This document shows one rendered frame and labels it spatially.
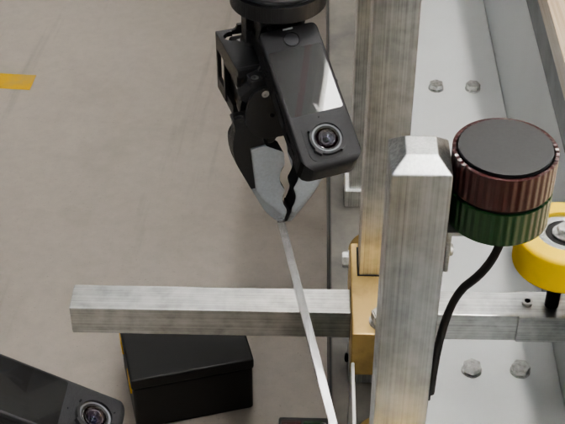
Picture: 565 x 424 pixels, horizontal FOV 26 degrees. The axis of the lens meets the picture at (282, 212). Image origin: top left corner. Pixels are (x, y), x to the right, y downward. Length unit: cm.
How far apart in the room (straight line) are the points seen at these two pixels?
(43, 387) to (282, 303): 32
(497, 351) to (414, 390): 52
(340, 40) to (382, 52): 70
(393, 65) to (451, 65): 81
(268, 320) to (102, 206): 145
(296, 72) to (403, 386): 24
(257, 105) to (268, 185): 8
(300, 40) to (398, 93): 10
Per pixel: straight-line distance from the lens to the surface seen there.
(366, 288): 106
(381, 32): 92
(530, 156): 70
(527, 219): 70
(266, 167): 96
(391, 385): 80
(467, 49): 178
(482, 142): 70
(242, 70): 92
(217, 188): 250
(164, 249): 237
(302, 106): 87
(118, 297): 107
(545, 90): 140
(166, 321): 107
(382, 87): 95
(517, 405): 127
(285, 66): 88
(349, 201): 135
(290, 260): 95
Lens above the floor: 156
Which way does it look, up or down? 40 degrees down
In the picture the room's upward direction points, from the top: straight up
